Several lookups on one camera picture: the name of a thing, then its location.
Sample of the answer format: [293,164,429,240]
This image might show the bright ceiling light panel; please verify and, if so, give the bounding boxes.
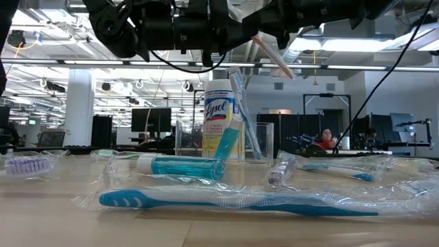
[289,36,405,53]

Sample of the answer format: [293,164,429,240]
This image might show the black mesh office chair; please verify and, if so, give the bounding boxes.
[36,131,66,148]

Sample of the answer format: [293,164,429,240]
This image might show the dark room divider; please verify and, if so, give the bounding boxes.
[257,113,353,154]

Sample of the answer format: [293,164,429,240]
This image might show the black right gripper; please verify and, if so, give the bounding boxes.
[242,0,364,49]

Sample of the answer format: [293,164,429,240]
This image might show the green toothbrush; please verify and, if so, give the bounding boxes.
[89,149,145,162]

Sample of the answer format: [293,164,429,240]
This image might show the black left camera cable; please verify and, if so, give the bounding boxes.
[150,50,227,74]

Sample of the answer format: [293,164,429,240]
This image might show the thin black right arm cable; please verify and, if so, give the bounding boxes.
[332,0,436,154]

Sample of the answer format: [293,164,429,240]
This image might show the white yellow Lysol wipes canister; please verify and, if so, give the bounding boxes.
[202,79,245,161]

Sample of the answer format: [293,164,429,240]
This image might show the black ceiling camera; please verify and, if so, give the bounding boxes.
[6,30,27,49]

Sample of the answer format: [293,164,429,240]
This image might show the white square pillar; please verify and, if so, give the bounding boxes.
[64,68,96,148]

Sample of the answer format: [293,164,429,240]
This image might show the black gantry frame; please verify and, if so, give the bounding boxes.
[302,92,352,154]

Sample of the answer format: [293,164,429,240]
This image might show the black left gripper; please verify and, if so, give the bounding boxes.
[139,0,259,67]

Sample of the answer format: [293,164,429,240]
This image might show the black boom stand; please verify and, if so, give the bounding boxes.
[396,118,434,151]

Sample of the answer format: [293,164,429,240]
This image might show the person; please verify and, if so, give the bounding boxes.
[317,128,340,152]

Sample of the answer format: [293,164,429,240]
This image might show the teal mouthwash bottle white cap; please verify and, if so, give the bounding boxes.
[136,154,226,182]
[213,115,245,161]

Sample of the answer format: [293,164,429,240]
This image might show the yellow hanging cord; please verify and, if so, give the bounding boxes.
[311,50,319,86]

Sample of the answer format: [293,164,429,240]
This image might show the purple toothbrush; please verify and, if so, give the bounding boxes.
[0,150,71,181]
[263,157,298,188]

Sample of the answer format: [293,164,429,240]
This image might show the clear acrylic organizer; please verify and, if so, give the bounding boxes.
[174,119,275,165]

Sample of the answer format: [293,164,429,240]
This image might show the black tall cabinet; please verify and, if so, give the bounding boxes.
[91,115,113,148]

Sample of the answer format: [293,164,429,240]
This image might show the black computer monitor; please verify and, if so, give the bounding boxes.
[0,106,11,130]
[131,108,172,133]

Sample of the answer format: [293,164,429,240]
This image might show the black aluminium table frame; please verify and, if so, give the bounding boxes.
[0,145,439,162]

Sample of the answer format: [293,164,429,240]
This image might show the long linear ceiling light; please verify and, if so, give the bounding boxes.
[0,58,439,72]

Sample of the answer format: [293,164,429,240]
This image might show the grey computer monitor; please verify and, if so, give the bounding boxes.
[390,112,416,143]

